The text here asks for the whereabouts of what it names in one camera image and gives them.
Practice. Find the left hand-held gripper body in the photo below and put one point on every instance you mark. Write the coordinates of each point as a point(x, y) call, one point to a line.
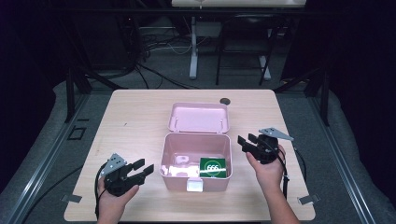
point(115, 182)

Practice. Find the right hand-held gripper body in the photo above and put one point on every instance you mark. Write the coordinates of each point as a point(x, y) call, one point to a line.
point(266, 151)

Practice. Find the pink plastic box with lid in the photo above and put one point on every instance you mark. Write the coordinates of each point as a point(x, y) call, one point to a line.
point(199, 118)

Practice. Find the person's left hand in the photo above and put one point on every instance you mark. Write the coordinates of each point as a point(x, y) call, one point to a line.
point(112, 200)

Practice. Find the person's right hand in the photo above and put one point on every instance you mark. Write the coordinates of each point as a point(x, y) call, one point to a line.
point(271, 175)

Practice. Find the white packet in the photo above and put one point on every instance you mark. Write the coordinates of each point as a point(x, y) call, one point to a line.
point(183, 171)

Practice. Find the green packet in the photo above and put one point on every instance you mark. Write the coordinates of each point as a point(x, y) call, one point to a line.
point(213, 168)

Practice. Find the dark round table grommet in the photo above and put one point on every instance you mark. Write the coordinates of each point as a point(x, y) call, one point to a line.
point(224, 101)

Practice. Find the black metal stand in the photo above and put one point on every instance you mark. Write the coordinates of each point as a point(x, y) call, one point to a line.
point(325, 96)
point(69, 93)

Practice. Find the white desk with legs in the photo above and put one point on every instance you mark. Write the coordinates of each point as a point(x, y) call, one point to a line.
point(193, 46)

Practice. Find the black chair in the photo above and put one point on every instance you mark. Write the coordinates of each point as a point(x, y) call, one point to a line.
point(246, 21)

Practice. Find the grey metal table bracket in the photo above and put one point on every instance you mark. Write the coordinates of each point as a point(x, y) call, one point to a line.
point(308, 199)
point(71, 198)

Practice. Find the aluminium floor rail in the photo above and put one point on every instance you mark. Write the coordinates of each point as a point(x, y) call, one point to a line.
point(342, 161)
point(46, 161)

